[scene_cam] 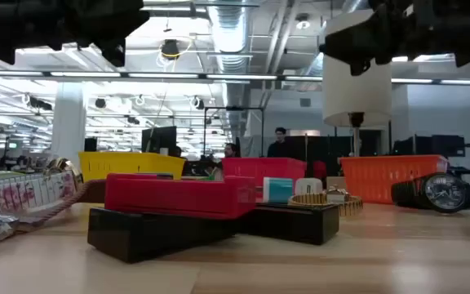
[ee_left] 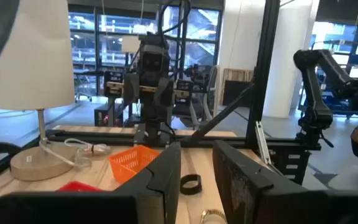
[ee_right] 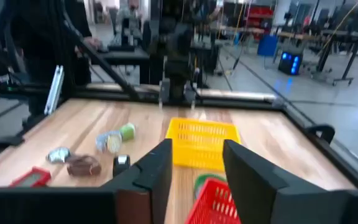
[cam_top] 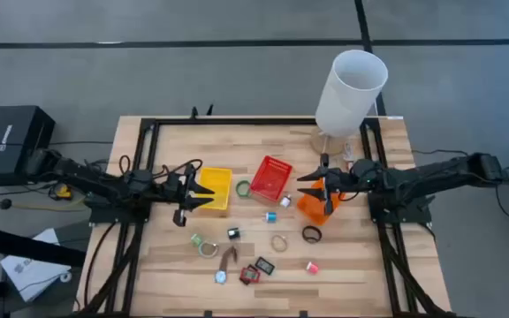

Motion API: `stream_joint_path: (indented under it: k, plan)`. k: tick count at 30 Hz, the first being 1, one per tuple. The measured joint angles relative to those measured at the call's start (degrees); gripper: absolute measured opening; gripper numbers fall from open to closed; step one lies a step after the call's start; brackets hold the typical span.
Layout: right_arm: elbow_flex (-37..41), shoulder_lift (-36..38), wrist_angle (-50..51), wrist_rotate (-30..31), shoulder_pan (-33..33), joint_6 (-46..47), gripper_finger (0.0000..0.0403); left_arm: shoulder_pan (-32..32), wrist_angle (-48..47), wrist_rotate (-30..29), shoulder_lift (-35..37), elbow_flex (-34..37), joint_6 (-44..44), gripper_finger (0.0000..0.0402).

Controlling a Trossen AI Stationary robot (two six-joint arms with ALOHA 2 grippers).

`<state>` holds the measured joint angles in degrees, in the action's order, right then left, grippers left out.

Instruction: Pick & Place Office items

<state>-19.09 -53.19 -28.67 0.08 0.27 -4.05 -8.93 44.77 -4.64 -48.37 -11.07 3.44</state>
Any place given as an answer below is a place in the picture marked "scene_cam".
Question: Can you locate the blue tape roll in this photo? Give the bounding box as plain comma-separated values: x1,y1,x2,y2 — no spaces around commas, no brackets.
262,176,295,204

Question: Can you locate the black band dark watch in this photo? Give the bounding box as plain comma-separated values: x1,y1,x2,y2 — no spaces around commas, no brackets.
390,171,470,214

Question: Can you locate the black computer monitor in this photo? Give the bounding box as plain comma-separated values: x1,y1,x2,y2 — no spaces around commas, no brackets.
140,125,178,155

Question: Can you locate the red plastic basket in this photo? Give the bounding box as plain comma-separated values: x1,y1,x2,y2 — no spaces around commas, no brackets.
221,157,308,203

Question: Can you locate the yellow plastic basket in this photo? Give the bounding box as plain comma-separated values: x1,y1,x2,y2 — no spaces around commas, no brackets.
78,151,187,183

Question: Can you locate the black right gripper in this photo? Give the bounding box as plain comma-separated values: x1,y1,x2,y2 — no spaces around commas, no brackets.
319,0,457,77

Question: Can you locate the overhead light bar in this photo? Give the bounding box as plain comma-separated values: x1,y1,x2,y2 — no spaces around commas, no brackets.
0,69,470,87

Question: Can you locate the silver stretch band watch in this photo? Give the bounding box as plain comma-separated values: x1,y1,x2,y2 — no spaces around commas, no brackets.
43,158,84,187

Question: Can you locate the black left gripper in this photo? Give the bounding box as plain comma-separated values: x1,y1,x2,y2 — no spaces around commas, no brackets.
61,0,151,69

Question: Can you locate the red chair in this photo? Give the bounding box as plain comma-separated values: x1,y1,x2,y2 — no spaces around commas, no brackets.
306,159,328,183

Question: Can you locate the black digital clock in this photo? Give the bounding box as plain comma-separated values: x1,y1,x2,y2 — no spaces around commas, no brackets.
86,203,341,265

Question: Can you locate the black background equipment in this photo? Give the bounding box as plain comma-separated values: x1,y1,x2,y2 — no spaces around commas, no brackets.
392,134,470,179

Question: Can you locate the floral patterned tape roll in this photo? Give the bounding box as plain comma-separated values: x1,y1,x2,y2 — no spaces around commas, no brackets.
0,170,78,217

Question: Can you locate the red digital clock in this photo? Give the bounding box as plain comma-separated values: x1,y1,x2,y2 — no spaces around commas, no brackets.
104,172,257,221

